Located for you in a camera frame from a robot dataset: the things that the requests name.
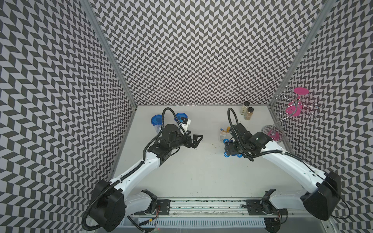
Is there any blue lid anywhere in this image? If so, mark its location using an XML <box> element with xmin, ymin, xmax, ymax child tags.
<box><xmin>151</xmin><ymin>115</ymin><xmax>163</xmax><ymax>127</ymax></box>
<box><xmin>223</xmin><ymin>139</ymin><xmax>242</xmax><ymax>158</ymax></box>
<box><xmin>174</xmin><ymin>113</ymin><xmax>187</xmax><ymax>122</ymax></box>

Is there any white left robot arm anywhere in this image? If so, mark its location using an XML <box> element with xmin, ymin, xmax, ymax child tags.
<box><xmin>81</xmin><ymin>107</ymin><xmax>204</xmax><ymax>232</ymax></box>

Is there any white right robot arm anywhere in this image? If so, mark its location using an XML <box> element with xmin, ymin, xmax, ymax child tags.
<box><xmin>224</xmin><ymin>107</ymin><xmax>345</xmax><ymax>220</ymax></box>

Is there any pink plastic glass upper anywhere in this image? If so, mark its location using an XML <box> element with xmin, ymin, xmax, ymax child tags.
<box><xmin>294</xmin><ymin>87</ymin><xmax>309</xmax><ymax>96</ymax></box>

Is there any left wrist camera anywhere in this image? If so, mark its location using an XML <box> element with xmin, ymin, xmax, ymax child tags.
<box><xmin>179</xmin><ymin>116</ymin><xmax>191</xmax><ymax>131</ymax></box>

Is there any aluminium front rail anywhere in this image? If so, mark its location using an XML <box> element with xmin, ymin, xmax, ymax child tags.
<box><xmin>113</xmin><ymin>198</ymin><xmax>339</xmax><ymax>233</ymax></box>

